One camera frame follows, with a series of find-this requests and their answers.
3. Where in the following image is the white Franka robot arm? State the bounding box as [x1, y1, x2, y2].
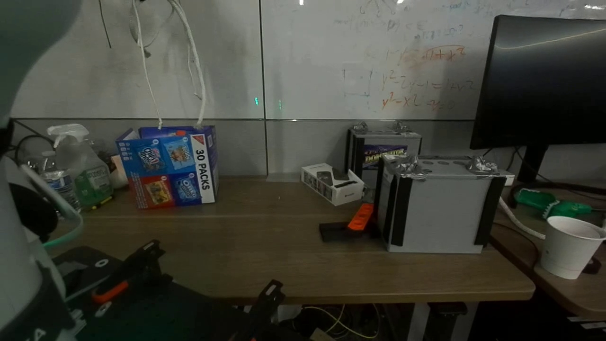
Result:
[0, 0, 84, 341]

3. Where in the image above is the orange rectangular block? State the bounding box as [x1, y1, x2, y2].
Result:
[347, 202, 375, 231]

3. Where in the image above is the grey metal box rear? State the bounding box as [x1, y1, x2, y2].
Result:
[345, 121, 423, 189]

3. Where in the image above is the clear plastic bag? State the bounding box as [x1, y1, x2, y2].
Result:
[35, 123, 114, 210]

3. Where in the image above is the black computer monitor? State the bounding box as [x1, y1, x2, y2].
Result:
[470, 15, 606, 184]

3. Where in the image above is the small black block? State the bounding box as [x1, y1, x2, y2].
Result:
[319, 221, 377, 242]

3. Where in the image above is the white rope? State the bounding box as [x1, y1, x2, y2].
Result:
[129, 0, 209, 130]

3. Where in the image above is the white paper cup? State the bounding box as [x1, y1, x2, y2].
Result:
[540, 216, 606, 280]

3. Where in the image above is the blue cardboard box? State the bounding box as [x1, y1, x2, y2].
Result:
[116, 125, 218, 210]

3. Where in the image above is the black tool with orange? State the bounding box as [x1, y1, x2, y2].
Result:
[69, 240, 165, 307]

